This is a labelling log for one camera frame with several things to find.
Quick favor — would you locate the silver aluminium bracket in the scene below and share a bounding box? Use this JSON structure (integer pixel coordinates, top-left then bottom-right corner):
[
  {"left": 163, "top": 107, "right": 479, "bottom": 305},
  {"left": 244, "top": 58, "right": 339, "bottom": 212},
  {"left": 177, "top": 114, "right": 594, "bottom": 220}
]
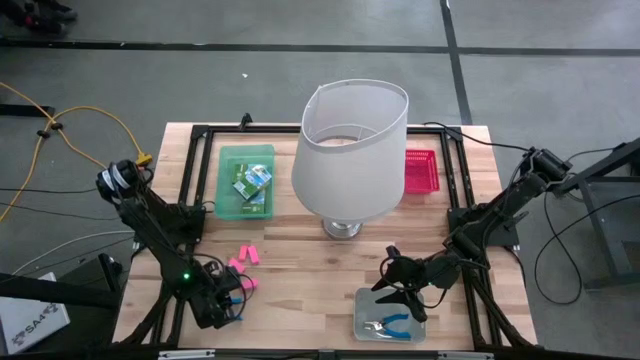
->
[
  {"left": 157, "top": 349, "right": 217, "bottom": 360},
  {"left": 436, "top": 351, "right": 496, "bottom": 360}
]

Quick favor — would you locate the yellow green crayon box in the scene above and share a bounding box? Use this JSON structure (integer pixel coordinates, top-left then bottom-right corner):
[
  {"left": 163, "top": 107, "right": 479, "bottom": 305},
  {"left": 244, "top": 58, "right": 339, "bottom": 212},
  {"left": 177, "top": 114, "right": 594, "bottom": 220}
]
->
[
  {"left": 241, "top": 191, "right": 267, "bottom": 217},
  {"left": 244, "top": 163, "right": 274, "bottom": 190},
  {"left": 231, "top": 163, "right": 257, "bottom": 201}
]

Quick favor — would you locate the black floor cable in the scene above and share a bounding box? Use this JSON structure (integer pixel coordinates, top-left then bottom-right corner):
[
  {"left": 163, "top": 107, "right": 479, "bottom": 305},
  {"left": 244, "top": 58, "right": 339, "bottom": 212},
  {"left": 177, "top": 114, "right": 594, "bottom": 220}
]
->
[
  {"left": 0, "top": 186, "right": 101, "bottom": 194},
  {"left": 0, "top": 201, "right": 124, "bottom": 222},
  {"left": 533, "top": 192, "right": 640, "bottom": 306},
  {"left": 422, "top": 121, "right": 532, "bottom": 152}
]

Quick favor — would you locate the black floor bar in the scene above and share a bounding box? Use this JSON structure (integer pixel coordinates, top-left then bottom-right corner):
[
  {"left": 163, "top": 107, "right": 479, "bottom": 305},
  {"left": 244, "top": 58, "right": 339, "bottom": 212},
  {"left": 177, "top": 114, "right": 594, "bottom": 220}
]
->
[{"left": 0, "top": 103, "right": 56, "bottom": 118}]

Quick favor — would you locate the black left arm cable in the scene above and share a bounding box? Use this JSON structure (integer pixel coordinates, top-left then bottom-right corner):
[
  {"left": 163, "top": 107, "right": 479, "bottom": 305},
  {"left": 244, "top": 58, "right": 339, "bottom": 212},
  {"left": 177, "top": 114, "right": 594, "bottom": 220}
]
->
[{"left": 203, "top": 252, "right": 252, "bottom": 322}]

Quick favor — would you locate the black aluminium table frame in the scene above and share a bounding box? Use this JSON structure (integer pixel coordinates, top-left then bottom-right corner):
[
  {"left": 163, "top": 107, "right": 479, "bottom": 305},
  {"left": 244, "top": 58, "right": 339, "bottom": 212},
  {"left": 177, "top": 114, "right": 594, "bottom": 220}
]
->
[{"left": 112, "top": 122, "right": 539, "bottom": 351}]

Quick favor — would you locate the teal translucent plastic bin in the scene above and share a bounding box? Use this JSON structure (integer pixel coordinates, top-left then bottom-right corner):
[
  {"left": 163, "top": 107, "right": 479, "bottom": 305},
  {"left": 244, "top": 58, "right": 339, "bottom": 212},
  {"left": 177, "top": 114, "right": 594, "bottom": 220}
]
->
[{"left": 213, "top": 143, "right": 277, "bottom": 222}]

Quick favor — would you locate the black stand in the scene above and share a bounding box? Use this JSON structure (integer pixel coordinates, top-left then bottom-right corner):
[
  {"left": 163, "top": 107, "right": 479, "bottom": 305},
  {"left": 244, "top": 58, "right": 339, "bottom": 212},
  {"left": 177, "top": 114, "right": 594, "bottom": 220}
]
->
[{"left": 0, "top": 252, "right": 124, "bottom": 312}]

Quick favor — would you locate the white floor cable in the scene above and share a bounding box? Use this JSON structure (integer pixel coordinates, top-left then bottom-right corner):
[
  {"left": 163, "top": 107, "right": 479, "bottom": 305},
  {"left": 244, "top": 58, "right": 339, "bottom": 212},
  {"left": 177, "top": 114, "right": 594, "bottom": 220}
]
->
[{"left": 10, "top": 229, "right": 137, "bottom": 277}]

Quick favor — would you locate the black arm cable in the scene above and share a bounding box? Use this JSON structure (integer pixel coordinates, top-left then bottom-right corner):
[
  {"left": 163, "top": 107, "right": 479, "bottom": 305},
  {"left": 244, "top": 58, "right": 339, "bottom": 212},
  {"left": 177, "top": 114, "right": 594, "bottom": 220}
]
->
[
  {"left": 203, "top": 252, "right": 252, "bottom": 322},
  {"left": 378, "top": 253, "right": 417, "bottom": 284}
]

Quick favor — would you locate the light grey plastic bin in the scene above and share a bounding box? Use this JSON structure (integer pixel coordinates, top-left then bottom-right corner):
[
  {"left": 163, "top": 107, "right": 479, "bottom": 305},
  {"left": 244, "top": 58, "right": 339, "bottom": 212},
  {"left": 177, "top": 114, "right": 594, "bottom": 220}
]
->
[{"left": 352, "top": 287, "right": 428, "bottom": 345}]

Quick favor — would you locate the silver lamp with white shade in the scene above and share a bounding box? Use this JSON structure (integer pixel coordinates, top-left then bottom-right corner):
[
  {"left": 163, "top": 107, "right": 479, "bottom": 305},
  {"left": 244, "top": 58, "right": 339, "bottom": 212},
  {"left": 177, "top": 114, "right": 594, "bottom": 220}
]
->
[{"left": 290, "top": 78, "right": 410, "bottom": 240}]

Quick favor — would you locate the red plastic basket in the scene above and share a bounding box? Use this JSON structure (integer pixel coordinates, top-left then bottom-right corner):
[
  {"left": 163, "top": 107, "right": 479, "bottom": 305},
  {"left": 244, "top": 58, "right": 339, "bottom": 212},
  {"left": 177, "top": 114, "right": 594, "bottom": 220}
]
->
[{"left": 403, "top": 148, "right": 442, "bottom": 195}]

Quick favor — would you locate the black metal cart frame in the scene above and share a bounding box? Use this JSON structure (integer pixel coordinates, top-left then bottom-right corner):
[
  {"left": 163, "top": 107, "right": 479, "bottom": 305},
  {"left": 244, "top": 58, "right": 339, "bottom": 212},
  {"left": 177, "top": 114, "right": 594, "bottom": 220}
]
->
[{"left": 552, "top": 137, "right": 640, "bottom": 292}]

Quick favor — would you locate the white labelled box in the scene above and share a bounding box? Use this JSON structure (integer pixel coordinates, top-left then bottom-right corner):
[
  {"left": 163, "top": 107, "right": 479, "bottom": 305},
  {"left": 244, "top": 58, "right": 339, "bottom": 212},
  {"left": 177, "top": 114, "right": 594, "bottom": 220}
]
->
[{"left": 0, "top": 272, "right": 72, "bottom": 355}]

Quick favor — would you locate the yellow cable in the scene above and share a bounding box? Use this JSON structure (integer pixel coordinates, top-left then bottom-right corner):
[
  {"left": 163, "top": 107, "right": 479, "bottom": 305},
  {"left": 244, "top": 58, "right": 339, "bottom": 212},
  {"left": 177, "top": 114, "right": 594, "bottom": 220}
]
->
[{"left": 0, "top": 81, "right": 154, "bottom": 224}]

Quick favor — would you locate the person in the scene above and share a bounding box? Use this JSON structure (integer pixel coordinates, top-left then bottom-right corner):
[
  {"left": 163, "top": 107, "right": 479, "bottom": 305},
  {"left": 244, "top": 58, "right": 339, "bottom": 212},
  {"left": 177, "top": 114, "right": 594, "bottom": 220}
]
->
[{"left": 0, "top": 0, "right": 79, "bottom": 36}]

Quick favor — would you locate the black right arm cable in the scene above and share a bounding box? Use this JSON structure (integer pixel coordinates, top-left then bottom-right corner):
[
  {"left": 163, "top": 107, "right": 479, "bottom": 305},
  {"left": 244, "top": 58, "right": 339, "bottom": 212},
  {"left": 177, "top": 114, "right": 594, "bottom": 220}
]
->
[{"left": 378, "top": 253, "right": 417, "bottom": 284}]

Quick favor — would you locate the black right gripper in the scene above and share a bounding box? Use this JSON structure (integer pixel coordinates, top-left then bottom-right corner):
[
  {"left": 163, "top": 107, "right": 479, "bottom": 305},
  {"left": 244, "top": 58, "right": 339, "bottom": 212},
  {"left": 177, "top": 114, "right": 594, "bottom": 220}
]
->
[{"left": 370, "top": 243, "right": 435, "bottom": 324}]

